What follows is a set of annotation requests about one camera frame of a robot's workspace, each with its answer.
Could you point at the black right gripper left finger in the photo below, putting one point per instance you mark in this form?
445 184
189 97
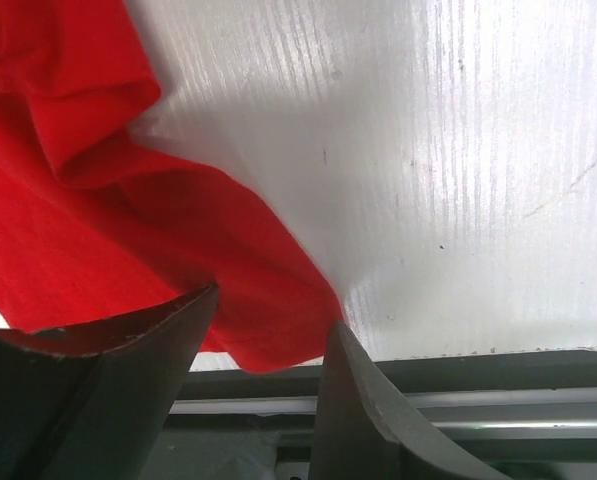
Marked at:
88 401

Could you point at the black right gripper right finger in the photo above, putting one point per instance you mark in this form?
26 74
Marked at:
365 428

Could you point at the red t shirt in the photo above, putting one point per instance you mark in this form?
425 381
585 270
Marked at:
93 225

